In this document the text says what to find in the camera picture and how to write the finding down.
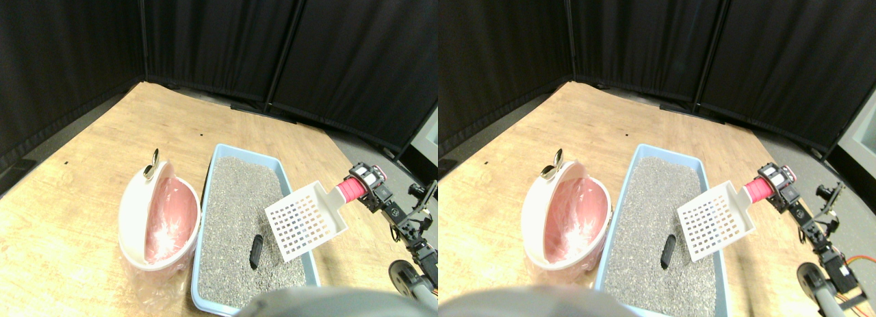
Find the black curtain stand foot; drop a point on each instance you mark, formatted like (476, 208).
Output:
(446, 168)
(263, 111)
(17, 172)
(691, 111)

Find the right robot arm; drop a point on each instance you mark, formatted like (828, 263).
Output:
(417, 245)
(825, 255)

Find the white shelf unit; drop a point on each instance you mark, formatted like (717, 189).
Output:
(430, 142)
(864, 139)

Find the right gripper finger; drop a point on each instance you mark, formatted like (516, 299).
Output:
(366, 174)
(775, 174)

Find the blue litter tray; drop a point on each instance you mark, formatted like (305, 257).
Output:
(643, 262)
(233, 262)

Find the white bin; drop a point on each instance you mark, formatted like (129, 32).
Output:
(537, 214)
(133, 214)

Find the black lump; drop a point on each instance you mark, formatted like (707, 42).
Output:
(256, 252)
(668, 252)

